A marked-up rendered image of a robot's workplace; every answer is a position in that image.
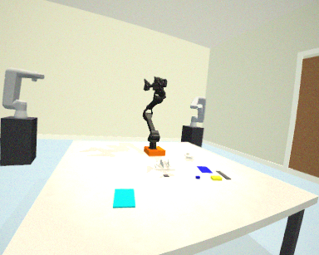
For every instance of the cyan flat square plate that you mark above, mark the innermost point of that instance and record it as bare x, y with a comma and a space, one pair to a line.
124, 198

